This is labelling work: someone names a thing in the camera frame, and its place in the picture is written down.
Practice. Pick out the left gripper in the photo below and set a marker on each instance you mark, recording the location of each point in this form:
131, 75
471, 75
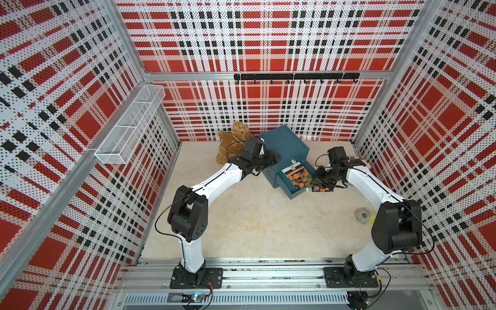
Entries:
272, 159

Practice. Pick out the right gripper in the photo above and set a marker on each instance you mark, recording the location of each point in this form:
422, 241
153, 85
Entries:
320, 169

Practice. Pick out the orange flower seed bag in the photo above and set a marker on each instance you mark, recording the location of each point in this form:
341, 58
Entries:
315, 188

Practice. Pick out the orange marigold seed bag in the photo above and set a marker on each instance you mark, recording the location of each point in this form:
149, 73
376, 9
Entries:
298, 176

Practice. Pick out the teal drawer cabinet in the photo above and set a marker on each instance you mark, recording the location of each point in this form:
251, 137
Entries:
289, 146

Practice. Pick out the teal bottom drawer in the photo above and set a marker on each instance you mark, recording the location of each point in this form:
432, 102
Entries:
285, 185

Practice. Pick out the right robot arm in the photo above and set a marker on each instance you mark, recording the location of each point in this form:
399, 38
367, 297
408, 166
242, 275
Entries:
398, 223

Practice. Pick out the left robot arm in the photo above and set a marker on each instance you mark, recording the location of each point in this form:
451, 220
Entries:
189, 212

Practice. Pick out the brown teddy bear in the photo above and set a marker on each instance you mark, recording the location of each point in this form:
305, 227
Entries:
233, 142

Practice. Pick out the grey tape roll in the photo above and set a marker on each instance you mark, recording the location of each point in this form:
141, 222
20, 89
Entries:
364, 216

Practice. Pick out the green circuit board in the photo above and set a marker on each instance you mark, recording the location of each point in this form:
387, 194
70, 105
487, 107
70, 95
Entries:
193, 298

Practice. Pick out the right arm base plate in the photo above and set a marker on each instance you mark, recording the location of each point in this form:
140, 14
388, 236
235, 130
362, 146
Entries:
347, 277

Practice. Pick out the black hook rail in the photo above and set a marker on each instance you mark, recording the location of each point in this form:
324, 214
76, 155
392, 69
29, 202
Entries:
337, 76

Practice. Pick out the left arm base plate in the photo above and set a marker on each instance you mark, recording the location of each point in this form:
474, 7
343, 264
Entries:
204, 278

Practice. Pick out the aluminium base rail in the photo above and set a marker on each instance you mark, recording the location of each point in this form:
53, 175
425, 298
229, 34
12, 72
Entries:
263, 283

